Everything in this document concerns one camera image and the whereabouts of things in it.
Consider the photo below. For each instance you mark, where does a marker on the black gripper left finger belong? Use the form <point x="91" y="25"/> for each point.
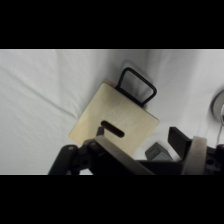
<point x="110" y="153"/>

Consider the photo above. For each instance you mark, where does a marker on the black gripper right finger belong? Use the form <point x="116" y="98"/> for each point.
<point x="195" y="156"/>

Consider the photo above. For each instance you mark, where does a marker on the small grey block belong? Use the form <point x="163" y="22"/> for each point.
<point x="158" y="151"/>

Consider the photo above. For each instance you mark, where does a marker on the beige wooden cutting board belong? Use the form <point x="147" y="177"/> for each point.
<point x="113" y="111"/>

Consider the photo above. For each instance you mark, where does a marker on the round grey metal object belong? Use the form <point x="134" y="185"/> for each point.
<point x="218" y="103"/>

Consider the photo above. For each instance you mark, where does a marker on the white tablecloth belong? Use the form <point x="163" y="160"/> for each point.
<point x="36" y="100"/>

